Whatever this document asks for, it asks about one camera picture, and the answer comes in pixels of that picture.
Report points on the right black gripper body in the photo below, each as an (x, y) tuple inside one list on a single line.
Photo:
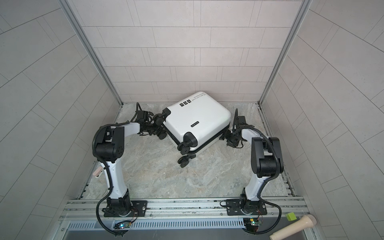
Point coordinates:
[(232, 138)]

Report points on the aluminium mounting rail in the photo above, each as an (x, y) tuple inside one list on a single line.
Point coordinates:
[(147, 209)]

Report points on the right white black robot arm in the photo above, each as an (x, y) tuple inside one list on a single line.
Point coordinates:
[(266, 161)]

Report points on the green sticky note block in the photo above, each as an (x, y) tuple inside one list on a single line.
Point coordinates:
[(291, 217)]

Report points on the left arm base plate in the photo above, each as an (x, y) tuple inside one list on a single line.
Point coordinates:
[(136, 209)]

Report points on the beige wooden handle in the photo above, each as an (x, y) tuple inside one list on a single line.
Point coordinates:
[(305, 222)]

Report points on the left circuit board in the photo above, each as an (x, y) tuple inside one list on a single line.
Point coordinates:
[(124, 225)]

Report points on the circuit board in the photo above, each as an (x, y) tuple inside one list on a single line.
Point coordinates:
[(124, 225), (252, 223)]

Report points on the right circuit board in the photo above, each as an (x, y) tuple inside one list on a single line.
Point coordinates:
[(252, 223)]

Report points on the black white suitcase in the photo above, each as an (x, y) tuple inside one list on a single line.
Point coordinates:
[(194, 124)]

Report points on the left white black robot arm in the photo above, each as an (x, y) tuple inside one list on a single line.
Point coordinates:
[(108, 147)]

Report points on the pink small device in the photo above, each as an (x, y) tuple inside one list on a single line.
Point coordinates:
[(98, 172)]

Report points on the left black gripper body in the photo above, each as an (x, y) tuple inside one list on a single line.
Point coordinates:
[(150, 128)]

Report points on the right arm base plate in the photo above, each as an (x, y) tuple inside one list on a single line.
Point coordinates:
[(237, 207)]

